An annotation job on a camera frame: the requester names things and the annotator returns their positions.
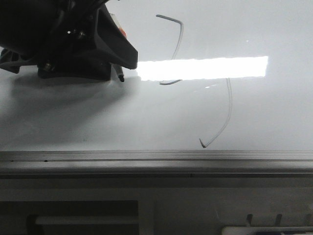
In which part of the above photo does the red magnet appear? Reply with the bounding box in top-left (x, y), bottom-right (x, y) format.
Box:
top-left (110, 13), bottom-right (127, 38)

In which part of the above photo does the white whiteboard with aluminium frame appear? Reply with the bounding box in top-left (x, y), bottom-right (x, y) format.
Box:
top-left (0, 0), bottom-right (313, 178)

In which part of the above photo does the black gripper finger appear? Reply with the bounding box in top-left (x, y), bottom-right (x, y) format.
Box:
top-left (95, 5), bottom-right (138, 70)

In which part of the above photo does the white marker tray box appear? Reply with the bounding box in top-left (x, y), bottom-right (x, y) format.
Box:
top-left (221, 226), bottom-right (313, 235)

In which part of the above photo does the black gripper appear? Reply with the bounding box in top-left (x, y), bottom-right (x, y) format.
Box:
top-left (0, 0), bottom-right (112, 81)

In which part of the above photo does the white black whiteboard marker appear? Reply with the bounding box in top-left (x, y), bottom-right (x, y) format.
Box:
top-left (114, 65), bottom-right (125, 82)

